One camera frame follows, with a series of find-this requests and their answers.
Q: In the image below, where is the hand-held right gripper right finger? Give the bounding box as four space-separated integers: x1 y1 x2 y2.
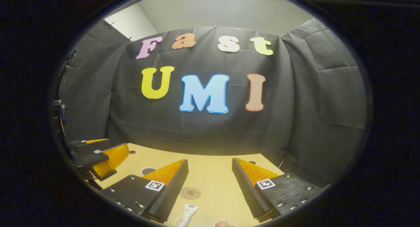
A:
232 157 329 223

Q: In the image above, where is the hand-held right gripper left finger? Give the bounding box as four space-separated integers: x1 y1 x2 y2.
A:
98 159 189 224

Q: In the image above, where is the round cork coaster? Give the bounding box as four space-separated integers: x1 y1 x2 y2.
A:
179 187 201 200

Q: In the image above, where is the white toothpaste tube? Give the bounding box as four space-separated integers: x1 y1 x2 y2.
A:
176 205 200 227

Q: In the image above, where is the wooden desktop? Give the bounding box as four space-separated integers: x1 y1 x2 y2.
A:
95 142 286 227

